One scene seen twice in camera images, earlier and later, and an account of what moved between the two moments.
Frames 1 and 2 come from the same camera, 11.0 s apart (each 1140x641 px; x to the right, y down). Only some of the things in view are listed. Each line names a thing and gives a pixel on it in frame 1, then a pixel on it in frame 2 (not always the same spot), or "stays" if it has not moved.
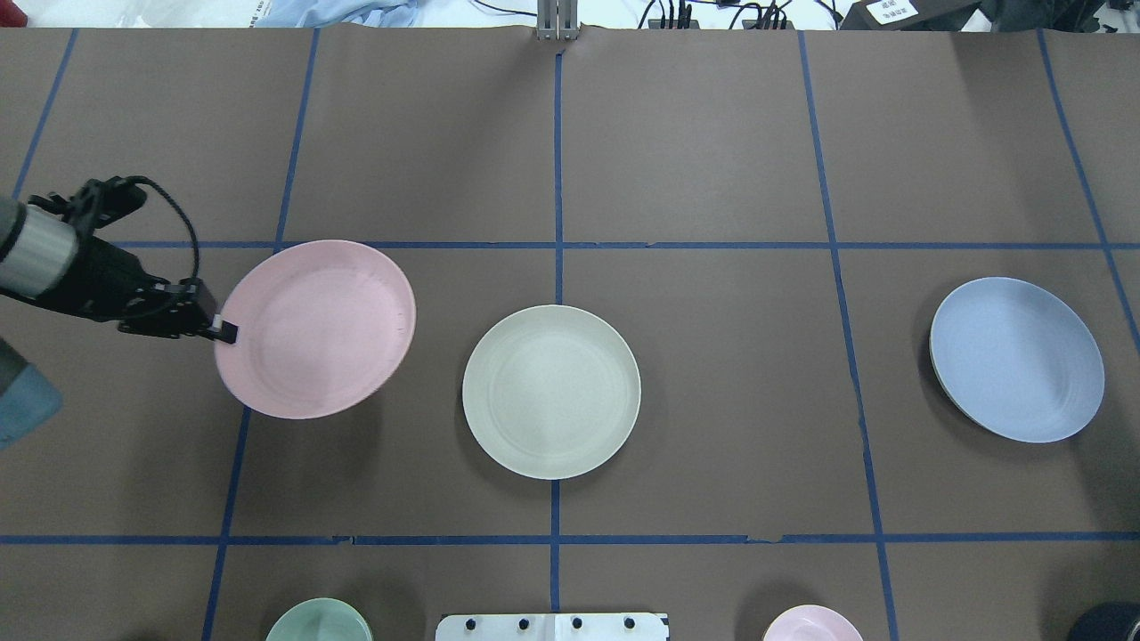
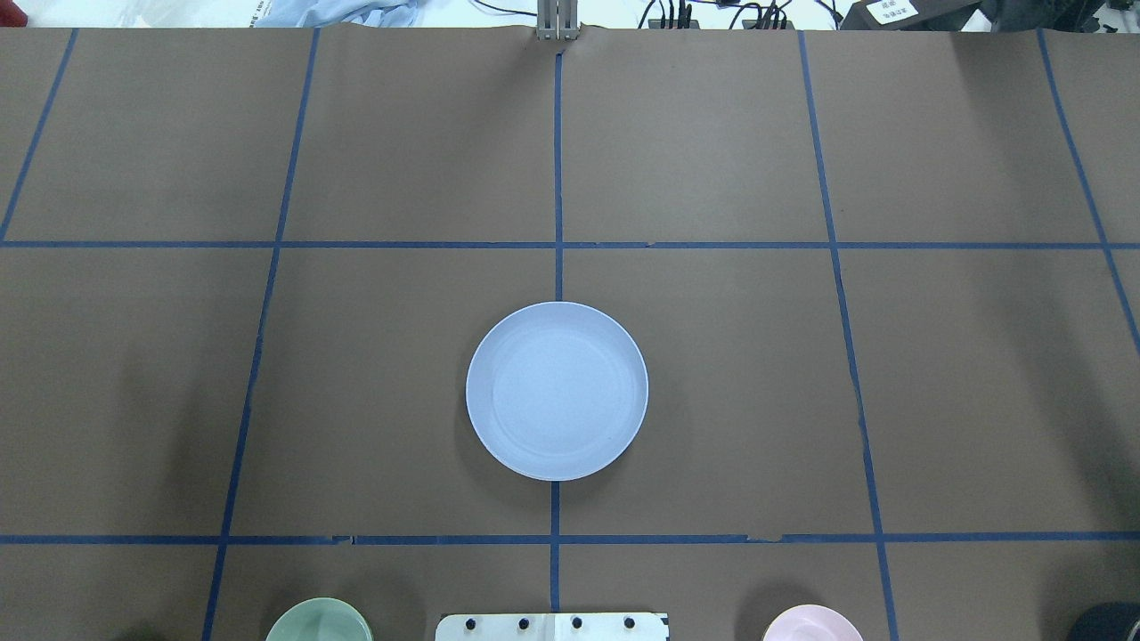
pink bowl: (812, 622) stays
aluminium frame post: (557, 20) stays
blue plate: (1019, 358) to (557, 392)
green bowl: (321, 620) stays
